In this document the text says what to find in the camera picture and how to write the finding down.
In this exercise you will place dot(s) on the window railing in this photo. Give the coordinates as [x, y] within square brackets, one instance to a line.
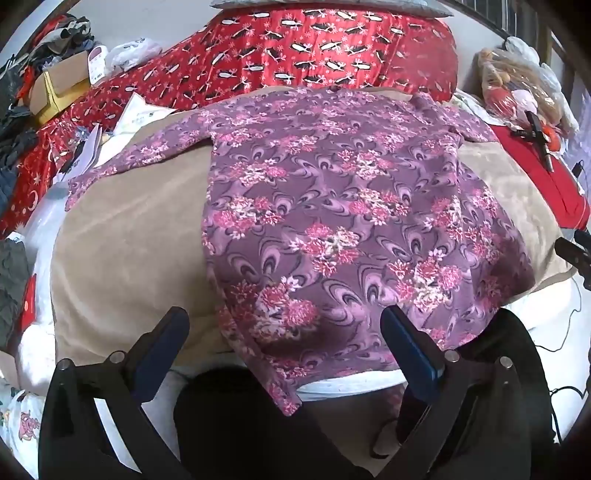
[531, 23]

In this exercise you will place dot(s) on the beige blanket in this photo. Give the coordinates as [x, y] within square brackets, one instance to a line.
[134, 249]

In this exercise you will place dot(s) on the white papers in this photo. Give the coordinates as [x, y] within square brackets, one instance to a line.
[136, 115]

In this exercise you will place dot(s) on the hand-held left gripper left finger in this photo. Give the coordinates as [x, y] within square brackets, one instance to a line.
[158, 351]

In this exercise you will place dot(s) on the grey cloth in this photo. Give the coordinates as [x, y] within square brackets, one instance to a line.
[11, 286]

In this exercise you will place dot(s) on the black tripod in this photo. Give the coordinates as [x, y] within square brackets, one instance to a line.
[538, 134]

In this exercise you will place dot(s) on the white plastic bag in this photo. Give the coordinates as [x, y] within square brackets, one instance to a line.
[134, 53]

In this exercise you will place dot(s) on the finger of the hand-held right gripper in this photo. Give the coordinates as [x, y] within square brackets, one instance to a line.
[572, 256]

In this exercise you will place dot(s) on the pile of dark clothes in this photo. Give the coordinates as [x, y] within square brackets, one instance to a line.
[18, 106]

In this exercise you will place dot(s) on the dark cloth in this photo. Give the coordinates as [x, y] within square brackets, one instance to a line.
[258, 434]
[521, 332]

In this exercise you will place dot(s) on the cardboard box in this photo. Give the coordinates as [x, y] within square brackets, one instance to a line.
[57, 85]

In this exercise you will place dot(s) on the red printed blanket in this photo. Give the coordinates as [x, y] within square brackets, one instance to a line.
[286, 50]

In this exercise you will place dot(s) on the purple floral shirt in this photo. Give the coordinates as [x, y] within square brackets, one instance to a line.
[332, 203]

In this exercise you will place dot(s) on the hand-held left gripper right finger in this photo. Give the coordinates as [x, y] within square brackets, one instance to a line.
[410, 355]

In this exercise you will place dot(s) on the plain red cloth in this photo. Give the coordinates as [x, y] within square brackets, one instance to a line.
[549, 194]

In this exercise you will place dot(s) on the clear bag of toys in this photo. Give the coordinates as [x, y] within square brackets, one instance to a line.
[517, 81]

